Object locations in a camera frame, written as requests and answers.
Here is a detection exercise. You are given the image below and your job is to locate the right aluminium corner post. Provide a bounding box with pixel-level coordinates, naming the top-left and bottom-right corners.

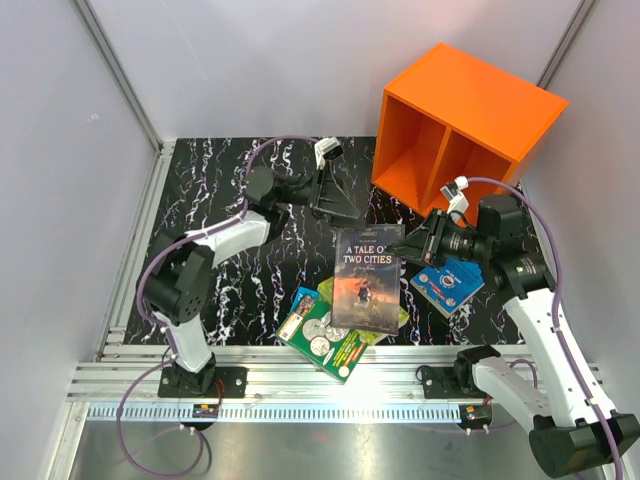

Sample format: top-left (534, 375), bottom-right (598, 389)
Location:
top-left (537, 0), bottom-right (600, 90)

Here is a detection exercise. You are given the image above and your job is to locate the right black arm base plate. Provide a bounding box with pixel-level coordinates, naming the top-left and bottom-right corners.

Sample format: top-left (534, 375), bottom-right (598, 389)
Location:
top-left (415, 365), bottom-right (478, 399)

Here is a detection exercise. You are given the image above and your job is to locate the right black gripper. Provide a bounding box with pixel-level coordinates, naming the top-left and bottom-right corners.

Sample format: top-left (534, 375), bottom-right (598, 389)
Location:
top-left (387, 207), bottom-right (493, 268)

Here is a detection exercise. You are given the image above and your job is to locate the dark green 104-Storey Treehouse book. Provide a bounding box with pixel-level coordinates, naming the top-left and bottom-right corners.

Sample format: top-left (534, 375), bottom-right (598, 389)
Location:
top-left (276, 293), bottom-right (368, 384)

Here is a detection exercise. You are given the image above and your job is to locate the orange two-compartment shelf box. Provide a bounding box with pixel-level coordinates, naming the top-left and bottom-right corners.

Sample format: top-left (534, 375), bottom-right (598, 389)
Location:
top-left (371, 43), bottom-right (569, 221)

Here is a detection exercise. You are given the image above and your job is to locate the blue red-edged book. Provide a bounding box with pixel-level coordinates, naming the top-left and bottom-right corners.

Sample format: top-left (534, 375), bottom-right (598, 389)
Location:
top-left (410, 258), bottom-right (484, 318)

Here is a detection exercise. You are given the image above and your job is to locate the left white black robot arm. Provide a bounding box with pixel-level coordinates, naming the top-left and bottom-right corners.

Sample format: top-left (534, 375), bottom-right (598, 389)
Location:
top-left (136, 159), bottom-right (362, 398)

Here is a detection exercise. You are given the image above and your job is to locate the aluminium corner post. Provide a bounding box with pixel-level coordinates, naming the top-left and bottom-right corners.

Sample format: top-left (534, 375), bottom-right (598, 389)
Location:
top-left (70, 0), bottom-right (163, 154)
top-left (537, 0), bottom-right (600, 90)

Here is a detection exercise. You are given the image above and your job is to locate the blue 26-Storey Treehouse book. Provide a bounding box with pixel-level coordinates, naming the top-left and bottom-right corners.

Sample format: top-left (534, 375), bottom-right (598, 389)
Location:
top-left (291, 287), bottom-right (318, 311)

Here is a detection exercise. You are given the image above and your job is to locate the dark Tale of Two Cities book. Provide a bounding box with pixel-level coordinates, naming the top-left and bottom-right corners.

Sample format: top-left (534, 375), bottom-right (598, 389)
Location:
top-left (331, 224), bottom-right (405, 336)

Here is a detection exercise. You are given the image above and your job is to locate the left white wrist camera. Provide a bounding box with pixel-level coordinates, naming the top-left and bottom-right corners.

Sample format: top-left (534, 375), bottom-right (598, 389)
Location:
top-left (314, 137), bottom-right (343, 171)

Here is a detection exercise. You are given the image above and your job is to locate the white slotted cable duct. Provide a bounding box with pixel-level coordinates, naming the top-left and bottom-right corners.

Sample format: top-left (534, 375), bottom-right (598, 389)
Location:
top-left (87, 402), bottom-right (461, 424)

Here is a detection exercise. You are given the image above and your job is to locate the aluminium front rail frame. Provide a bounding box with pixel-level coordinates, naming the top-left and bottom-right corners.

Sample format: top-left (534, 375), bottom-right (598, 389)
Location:
top-left (45, 342), bottom-right (543, 479)

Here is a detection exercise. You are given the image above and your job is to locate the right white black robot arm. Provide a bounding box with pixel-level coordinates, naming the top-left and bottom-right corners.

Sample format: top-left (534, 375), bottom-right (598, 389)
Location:
top-left (386, 195), bottom-right (639, 479)

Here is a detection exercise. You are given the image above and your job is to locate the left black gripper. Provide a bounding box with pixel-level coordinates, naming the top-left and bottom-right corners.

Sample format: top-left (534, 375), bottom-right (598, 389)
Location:
top-left (276, 161), bottom-right (365, 228)

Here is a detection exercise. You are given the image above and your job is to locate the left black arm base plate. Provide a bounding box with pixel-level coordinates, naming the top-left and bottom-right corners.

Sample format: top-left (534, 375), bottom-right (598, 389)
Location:
top-left (157, 366), bottom-right (248, 399)

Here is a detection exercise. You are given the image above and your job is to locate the left aluminium corner post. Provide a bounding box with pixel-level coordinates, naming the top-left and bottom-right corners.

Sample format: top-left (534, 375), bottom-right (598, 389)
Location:
top-left (70, 0), bottom-right (163, 154)

